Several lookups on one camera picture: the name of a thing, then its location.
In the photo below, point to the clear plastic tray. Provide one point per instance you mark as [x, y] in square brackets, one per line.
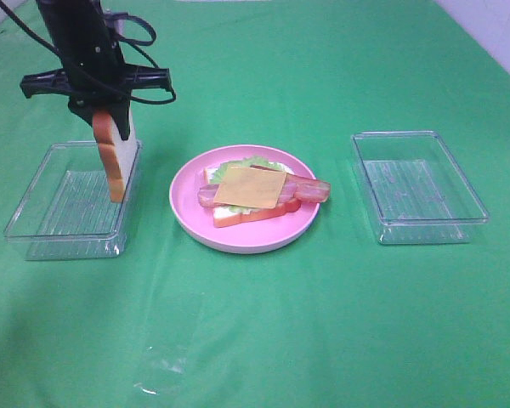
[66, 211]
[414, 190]

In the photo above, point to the toy bacon strip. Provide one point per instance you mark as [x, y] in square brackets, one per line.
[308, 189]
[206, 197]

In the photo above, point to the toy bread slice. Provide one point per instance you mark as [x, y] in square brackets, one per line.
[116, 154]
[221, 220]

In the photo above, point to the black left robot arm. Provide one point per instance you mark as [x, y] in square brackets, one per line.
[70, 13]

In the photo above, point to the yellow toy cheese slice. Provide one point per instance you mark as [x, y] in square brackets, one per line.
[249, 175]

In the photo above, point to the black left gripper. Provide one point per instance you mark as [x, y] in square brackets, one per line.
[99, 68]

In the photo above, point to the clear left plastic tray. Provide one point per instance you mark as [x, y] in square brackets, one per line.
[66, 211]

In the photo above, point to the clear plastic wrap piece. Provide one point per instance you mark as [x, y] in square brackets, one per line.
[164, 357]

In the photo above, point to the green toy lettuce leaf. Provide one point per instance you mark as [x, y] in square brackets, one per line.
[214, 175]

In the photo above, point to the pink round plate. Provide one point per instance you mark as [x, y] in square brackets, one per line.
[252, 237]

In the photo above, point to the green tablecloth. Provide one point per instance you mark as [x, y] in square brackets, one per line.
[332, 320]

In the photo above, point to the clear right plastic tray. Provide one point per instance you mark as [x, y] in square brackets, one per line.
[414, 190]

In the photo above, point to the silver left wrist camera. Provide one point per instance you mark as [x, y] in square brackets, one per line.
[115, 21]

